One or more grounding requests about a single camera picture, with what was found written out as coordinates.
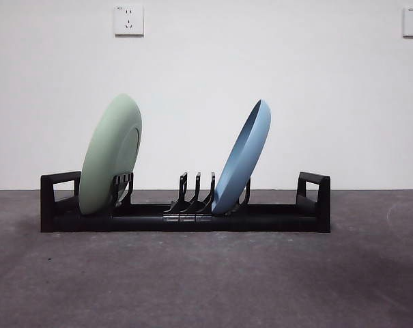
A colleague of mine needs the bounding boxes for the blue round plate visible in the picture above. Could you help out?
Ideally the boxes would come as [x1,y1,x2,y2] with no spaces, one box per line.
[210,98,272,217]

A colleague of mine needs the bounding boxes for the green round plate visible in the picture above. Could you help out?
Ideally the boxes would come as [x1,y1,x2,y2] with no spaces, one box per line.
[79,93,143,217]

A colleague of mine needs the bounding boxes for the black plate rack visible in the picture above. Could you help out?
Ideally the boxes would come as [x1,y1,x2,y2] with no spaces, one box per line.
[40,171,331,234]

